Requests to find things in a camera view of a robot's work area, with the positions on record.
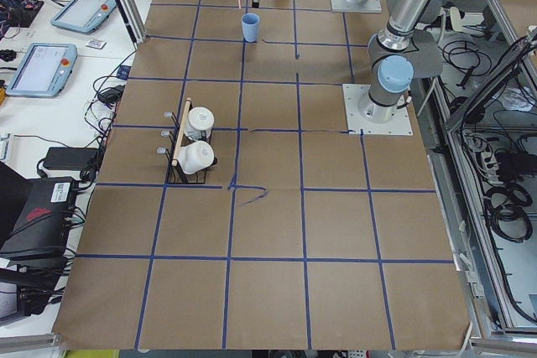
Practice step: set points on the light blue plastic cup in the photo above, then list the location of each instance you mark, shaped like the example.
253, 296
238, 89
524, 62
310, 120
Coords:
250, 27

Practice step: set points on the white mug upper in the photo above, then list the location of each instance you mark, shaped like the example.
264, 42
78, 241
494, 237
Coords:
200, 121

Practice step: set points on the white mug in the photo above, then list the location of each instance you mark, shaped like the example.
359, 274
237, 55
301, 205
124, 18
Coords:
196, 156
200, 121

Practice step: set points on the teach pendant far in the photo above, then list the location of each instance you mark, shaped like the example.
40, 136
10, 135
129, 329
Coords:
83, 16

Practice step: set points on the teach pendant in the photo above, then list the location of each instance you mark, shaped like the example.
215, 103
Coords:
44, 70
83, 16

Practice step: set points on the white mug lower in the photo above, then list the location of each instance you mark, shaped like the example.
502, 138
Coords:
196, 156

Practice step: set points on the grey office chair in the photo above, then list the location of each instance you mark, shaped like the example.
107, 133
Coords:
424, 53

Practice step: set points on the teach pendant near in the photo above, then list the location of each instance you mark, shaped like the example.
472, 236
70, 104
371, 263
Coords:
44, 70

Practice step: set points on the black power adapter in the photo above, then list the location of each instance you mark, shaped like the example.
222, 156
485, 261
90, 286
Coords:
69, 158

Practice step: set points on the black computer box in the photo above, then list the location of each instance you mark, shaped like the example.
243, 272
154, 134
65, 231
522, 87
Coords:
34, 215

